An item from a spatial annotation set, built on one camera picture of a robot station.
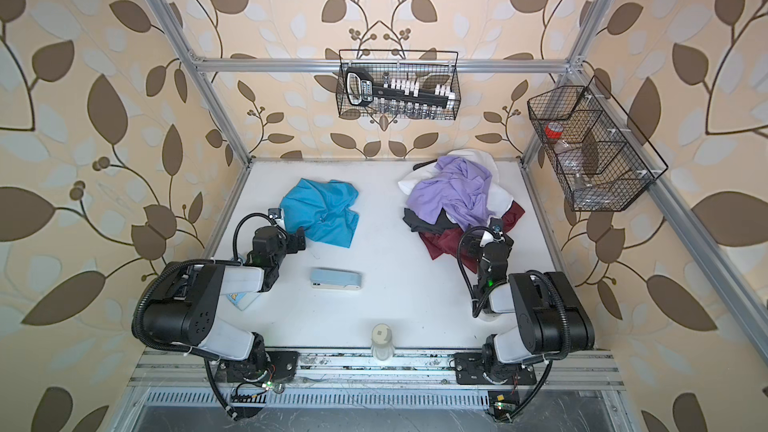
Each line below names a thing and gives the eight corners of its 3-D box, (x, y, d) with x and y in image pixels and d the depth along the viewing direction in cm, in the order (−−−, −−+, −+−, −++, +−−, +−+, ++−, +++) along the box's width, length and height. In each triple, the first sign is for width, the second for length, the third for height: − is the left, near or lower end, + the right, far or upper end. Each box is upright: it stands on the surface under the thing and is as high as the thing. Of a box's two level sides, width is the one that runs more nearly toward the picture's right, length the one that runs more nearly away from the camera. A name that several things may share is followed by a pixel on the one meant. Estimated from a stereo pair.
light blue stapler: (309, 287, 91) (307, 282, 88) (314, 271, 94) (311, 267, 91) (359, 291, 90) (358, 287, 87) (362, 276, 93) (361, 271, 90)
